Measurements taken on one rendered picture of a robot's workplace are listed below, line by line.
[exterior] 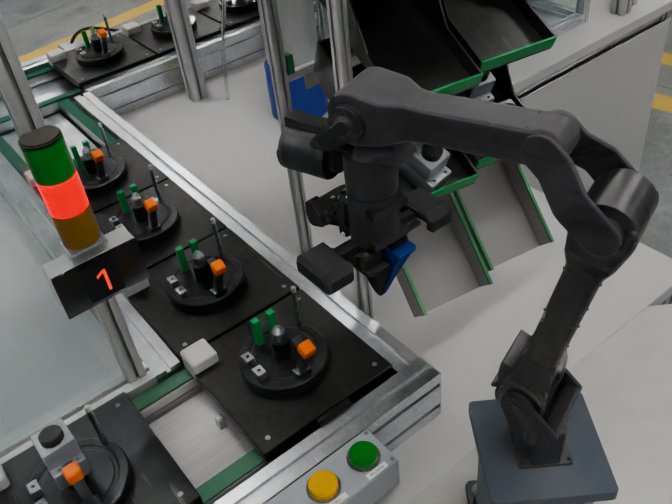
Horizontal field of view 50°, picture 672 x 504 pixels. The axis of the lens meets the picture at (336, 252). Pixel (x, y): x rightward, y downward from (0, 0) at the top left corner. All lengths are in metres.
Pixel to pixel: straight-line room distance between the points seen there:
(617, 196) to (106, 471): 0.75
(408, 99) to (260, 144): 1.23
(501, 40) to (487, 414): 0.52
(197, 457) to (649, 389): 0.72
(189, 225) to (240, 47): 0.95
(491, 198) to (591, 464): 0.53
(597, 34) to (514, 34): 1.28
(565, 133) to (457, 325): 0.75
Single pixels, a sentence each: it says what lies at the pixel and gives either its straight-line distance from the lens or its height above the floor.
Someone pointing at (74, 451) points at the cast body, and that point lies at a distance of 1.01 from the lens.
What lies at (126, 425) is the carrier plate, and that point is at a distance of 1.14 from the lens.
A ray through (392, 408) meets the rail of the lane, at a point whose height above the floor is 0.96.
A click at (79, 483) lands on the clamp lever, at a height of 1.05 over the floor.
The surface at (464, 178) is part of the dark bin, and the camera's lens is 1.07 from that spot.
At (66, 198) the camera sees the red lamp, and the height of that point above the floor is 1.34.
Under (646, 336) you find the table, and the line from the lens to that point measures 1.36.
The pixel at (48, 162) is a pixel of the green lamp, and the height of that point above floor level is 1.39.
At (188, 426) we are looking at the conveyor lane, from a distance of 1.17.
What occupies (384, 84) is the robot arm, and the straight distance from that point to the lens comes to 0.70.
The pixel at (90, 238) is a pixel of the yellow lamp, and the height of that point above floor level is 1.27.
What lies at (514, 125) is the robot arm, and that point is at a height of 1.50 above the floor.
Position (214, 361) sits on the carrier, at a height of 0.97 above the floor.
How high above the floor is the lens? 1.82
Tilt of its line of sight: 40 degrees down
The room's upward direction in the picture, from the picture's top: 7 degrees counter-clockwise
